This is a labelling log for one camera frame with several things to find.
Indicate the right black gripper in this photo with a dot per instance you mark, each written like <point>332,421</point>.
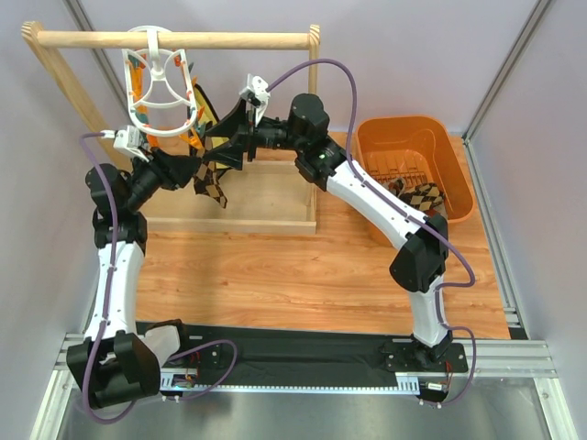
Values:
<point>249,136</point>

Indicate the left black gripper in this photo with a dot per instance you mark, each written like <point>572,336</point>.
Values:
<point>156,168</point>

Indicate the dark brown argyle sock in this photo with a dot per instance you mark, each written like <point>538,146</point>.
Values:
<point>205,179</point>

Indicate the grey black long sock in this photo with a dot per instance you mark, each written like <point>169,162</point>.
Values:
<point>207,118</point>

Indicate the white round clip hanger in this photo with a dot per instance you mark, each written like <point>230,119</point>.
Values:
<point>158,79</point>

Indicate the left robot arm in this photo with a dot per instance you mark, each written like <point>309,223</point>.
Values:
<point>114,364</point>

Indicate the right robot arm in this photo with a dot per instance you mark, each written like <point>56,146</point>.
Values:
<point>419,239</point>

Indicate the wooden hanging rack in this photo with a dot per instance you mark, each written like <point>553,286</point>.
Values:
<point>263,199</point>

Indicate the orange plastic basket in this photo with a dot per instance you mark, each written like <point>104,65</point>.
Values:
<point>419,149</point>

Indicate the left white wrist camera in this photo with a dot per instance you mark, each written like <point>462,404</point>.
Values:
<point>127,141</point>

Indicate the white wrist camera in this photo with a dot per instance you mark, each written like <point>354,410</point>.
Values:
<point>127,141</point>
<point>255,92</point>

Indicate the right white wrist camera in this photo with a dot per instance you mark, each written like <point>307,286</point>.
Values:
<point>255,92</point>

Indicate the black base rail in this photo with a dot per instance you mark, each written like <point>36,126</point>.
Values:
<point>254,358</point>

